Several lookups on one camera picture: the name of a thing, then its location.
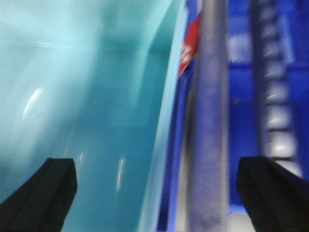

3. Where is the white roller track strip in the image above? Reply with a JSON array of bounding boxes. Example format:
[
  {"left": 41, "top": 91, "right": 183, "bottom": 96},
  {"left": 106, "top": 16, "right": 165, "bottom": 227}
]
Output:
[{"left": 250, "top": 0, "right": 303, "bottom": 177}]

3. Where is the steel lane divider rail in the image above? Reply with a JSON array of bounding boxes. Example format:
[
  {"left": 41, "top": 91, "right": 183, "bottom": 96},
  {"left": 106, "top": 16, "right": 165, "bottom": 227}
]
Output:
[{"left": 186, "top": 0, "right": 229, "bottom": 232}]

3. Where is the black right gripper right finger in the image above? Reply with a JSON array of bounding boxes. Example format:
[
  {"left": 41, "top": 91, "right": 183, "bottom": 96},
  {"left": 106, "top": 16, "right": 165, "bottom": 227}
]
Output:
[{"left": 237, "top": 157, "right": 309, "bottom": 232}]

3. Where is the light teal plastic bin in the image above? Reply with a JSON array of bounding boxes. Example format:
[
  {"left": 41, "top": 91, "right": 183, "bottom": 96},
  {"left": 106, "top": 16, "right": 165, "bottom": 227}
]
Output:
[{"left": 0, "top": 0, "right": 188, "bottom": 232}]

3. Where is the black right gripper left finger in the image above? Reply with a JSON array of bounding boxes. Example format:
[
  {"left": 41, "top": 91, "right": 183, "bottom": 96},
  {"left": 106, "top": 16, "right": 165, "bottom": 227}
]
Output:
[{"left": 0, "top": 158, "right": 78, "bottom": 232}]

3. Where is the red product package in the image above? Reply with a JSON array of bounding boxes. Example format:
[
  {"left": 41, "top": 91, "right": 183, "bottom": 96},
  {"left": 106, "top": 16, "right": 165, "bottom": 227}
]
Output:
[{"left": 178, "top": 13, "right": 201, "bottom": 77}]

